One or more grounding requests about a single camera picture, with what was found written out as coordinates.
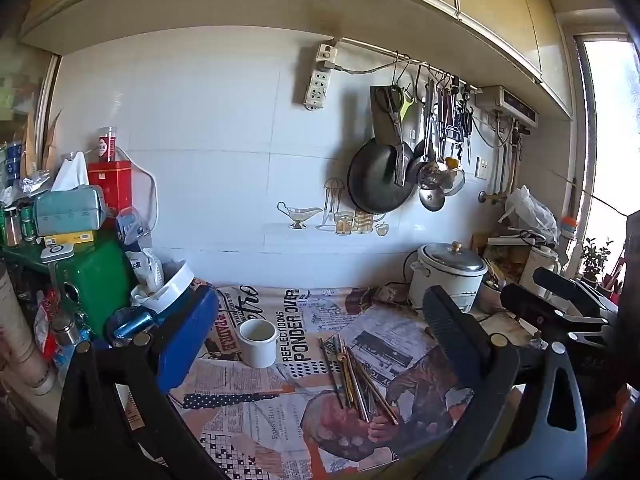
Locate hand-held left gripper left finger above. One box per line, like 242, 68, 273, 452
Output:
55, 285, 232, 480

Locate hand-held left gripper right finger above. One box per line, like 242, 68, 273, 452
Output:
422, 285, 589, 480

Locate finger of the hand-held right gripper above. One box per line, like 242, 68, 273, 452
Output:
501, 283, 609, 334
533, 267, 619, 314

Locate white cup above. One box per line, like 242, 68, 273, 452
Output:
237, 318, 281, 368

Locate pile of mixed chopsticks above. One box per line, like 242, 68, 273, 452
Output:
319, 334, 401, 427

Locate person's right forearm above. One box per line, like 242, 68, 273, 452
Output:
585, 385, 633, 453

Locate white electric kettle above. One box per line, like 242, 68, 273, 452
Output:
517, 245, 562, 288

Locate white slow cooker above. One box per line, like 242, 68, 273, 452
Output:
407, 241, 488, 313

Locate small steel bowl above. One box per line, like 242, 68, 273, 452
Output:
477, 282, 506, 313

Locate potted plant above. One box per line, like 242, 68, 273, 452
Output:
580, 237, 613, 286

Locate shiny blue foil packet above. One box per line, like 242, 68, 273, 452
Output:
111, 309, 161, 342

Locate white printed pouch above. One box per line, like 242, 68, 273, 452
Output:
125, 245, 165, 296

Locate green box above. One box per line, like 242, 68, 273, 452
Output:
52, 237, 133, 341

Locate newspaper print table cover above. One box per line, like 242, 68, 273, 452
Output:
167, 285, 476, 478

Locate metal ladle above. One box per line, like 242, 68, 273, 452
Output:
418, 80, 447, 212

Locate blue white plastic bag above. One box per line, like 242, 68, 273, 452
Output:
115, 206, 153, 246

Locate steel bottle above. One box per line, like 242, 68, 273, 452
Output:
50, 315, 81, 348

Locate small mesh strainer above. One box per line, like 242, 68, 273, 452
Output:
442, 157, 466, 197

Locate metal skimmer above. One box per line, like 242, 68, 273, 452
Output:
417, 77, 449, 191

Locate black wok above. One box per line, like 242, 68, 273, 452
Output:
347, 137, 418, 215

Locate window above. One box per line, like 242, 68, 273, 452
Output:
575, 35, 640, 281

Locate small white device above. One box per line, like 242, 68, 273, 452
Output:
40, 242, 76, 263

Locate yellow flat box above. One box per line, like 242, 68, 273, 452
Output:
37, 230, 96, 250

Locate stack of paper cups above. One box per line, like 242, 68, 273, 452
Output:
0, 265, 56, 396

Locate red tin box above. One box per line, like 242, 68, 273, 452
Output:
87, 160, 133, 231

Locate grey-green tissue box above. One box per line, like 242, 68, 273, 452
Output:
32, 151, 108, 237

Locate white water heater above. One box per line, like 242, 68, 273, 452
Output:
475, 85, 540, 128

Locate kitchen scissors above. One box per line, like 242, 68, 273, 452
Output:
375, 86, 408, 187

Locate clear cup red label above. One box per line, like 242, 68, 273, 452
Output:
96, 126, 118, 162

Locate white power strip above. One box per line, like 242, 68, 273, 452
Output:
316, 42, 337, 73
304, 69, 332, 111

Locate yellow upper cabinet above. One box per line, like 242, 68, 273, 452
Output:
20, 0, 573, 121

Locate wall water pipes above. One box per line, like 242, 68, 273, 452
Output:
477, 115, 526, 206

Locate kitchenware wall decal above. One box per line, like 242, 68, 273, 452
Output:
277, 177, 390, 237

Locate white cable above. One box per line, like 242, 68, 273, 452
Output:
115, 147, 160, 233

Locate metal hanging rail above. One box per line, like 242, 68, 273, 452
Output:
335, 37, 483, 93

